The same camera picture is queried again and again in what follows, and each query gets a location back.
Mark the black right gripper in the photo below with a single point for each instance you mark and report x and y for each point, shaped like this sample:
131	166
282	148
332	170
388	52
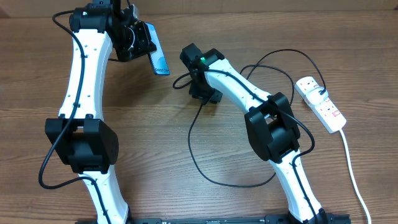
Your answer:
216	97

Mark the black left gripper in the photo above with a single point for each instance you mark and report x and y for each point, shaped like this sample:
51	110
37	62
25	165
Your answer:
145	45

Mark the blue Samsung Galaxy smartphone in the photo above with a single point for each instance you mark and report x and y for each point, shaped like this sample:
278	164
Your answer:
157	57

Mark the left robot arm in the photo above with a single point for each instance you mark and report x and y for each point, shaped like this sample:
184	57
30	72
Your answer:
79	135

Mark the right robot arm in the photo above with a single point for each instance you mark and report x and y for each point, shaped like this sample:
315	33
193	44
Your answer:
272	129

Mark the white charger plug adapter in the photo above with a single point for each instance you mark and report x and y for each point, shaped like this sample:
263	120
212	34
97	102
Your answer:
316	96

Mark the white power strip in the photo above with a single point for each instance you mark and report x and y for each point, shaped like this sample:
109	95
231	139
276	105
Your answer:
329	115

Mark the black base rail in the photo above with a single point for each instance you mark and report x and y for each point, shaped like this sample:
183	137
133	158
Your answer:
268	219

